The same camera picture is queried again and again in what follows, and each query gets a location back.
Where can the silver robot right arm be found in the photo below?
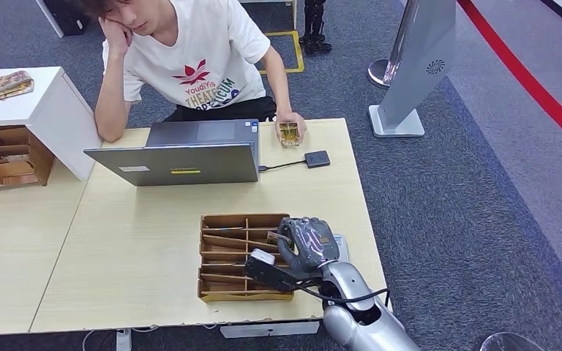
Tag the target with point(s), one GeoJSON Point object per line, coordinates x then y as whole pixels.
{"type": "Point", "coordinates": [358, 324]}

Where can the red floor tape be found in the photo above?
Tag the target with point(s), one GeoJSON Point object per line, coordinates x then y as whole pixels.
{"type": "Point", "coordinates": [528, 82]}

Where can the white cabinet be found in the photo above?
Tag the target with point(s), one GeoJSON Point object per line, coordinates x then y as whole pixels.
{"type": "Point", "coordinates": [58, 111]}

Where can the white table frame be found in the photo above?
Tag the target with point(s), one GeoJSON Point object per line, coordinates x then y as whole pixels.
{"type": "Point", "coordinates": [294, 14]}

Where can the yellow floor tape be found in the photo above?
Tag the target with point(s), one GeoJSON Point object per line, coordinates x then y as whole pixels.
{"type": "Point", "coordinates": [299, 53]}

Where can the card in pigeonhole rack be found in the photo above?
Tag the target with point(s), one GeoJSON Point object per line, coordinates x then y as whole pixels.
{"type": "Point", "coordinates": [14, 158]}

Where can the gold room key card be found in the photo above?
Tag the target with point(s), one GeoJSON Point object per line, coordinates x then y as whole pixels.
{"type": "Point", "coordinates": [276, 237]}

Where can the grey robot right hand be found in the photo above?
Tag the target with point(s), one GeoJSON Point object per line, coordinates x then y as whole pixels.
{"type": "Point", "coordinates": [312, 242]}

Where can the grey laptop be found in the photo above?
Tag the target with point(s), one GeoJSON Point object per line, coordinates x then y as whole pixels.
{"type": "Point", "coordinates": [189, 164]}

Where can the gold hotel ID card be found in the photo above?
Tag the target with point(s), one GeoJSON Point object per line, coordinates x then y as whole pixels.
{"type": "Point", "coordinates": [289, 135]}

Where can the small black hub box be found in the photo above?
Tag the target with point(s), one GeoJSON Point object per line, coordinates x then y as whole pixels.
{"type": "Point", "coordinates": [317, 159]}

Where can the grey kiosk stand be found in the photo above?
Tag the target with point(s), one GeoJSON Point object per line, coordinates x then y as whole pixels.
{"type": "Point", "coordinates": [421, 58]}

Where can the pale thin key card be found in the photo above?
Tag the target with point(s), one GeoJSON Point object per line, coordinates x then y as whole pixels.
{"type": "Point", "coordinates": [220, 264]}
{"type": "Point", "coordinates": [223, 228]}

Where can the white under-desk bracket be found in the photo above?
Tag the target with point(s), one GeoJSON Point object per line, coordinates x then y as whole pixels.
{"type": "Point", "coordinates": [266, 330]}

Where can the white frame leg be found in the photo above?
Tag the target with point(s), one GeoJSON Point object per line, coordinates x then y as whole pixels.
{"type": "Point", "coordinates": [50, 19]}

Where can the black robot legs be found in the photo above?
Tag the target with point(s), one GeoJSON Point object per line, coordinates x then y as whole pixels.
{"type": "Point", "coordinates": [315, 29]}

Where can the person's right forearm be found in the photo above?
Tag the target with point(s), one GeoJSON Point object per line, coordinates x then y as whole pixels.
{"type": "Point", "coordinates": [109, 97]}

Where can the wooden card organizer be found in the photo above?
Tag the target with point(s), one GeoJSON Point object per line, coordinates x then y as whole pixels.
{"type": "Point", "coordinates": [223, 281]}

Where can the person's left forearm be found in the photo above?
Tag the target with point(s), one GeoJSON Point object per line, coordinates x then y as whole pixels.
{"type": "Point", "coordinates": [278, 82]}

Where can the person's right hand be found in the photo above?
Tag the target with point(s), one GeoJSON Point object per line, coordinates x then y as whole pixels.
{"type": "Point", "coordinates": [116, 36]}

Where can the person's left hand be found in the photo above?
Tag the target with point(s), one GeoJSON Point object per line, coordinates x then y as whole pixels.
{"type": "Point", "coordinates": [295, 118]}

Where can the wooden pigeonhole rack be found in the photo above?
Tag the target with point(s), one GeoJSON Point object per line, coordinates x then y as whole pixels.
{"type": "Point", "coordinates": [14, 169]}

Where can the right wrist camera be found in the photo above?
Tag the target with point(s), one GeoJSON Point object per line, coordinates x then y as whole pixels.
{"type": "Point", "coordinates": [271, 273]}

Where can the chrome stanchion base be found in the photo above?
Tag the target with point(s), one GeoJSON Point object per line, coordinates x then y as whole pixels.
{"type": "Point", "coordinates": [378, 72]}

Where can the white card reader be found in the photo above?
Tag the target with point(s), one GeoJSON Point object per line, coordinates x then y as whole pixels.
{"type": "Point", "coordinates": [343, 247]}

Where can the clear glass dome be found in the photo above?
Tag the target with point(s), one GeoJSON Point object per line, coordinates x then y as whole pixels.
{"type": "Point", "coordinates": [509, 343]}

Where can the person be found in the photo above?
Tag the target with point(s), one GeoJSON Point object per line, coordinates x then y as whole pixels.
{"type": "Point", "coordinates": [198, 43]}

